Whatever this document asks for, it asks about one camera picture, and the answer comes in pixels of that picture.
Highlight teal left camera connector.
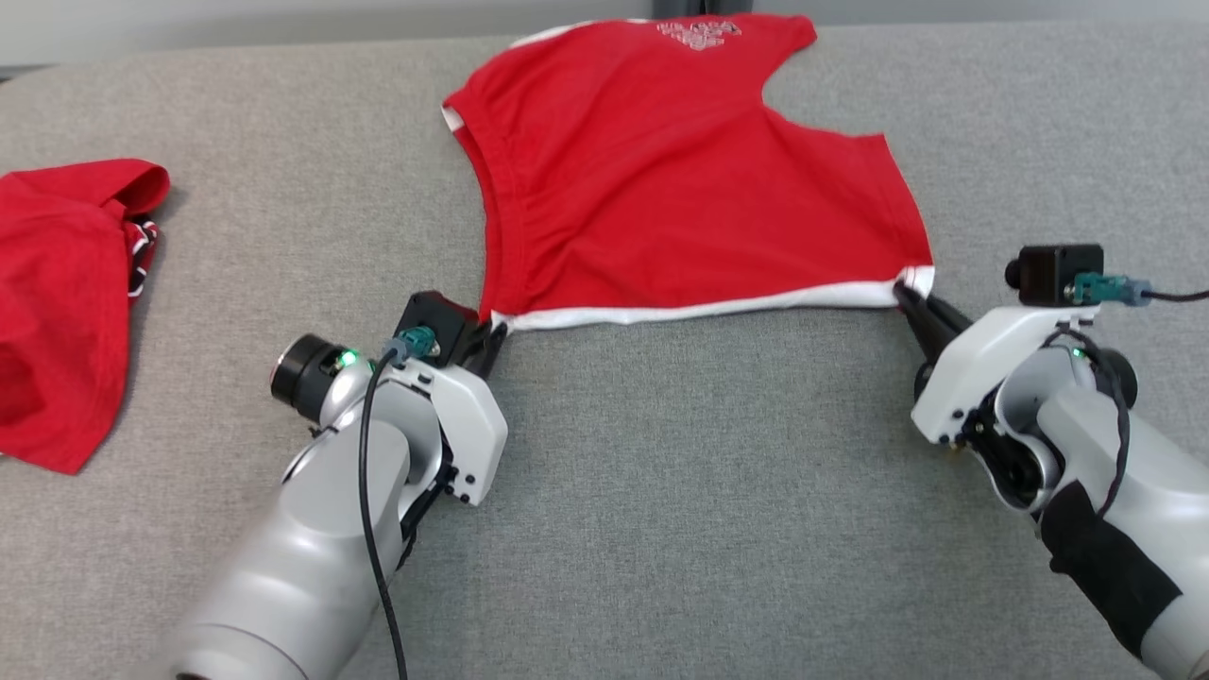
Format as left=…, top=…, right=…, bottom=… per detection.
left=381, top=324, right=437, bottom=367

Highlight red shorts with white hem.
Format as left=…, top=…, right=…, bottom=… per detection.
left=442, top=13, right=936, bottom=332

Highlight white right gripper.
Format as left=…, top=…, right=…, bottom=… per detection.
left=893, top=283, right=1103, bottom=447

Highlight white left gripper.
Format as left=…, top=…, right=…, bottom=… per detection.
left=271, top=319, right=512, bottom=507

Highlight teal right camera connector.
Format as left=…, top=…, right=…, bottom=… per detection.
left=1074, top=273, right=1153, bottom=309

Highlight black left camera cable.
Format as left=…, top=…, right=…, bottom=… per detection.
left=357, top=345, right=410, bottom=680

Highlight red Bulls jersey white sleeves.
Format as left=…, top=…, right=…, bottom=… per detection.
left=0, top=159, right=172, bottom=475

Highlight teal camera connector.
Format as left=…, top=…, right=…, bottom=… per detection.
left=1074, top=273, right=1153, bottom=309
left=381, top=324, right=437, bottom=367

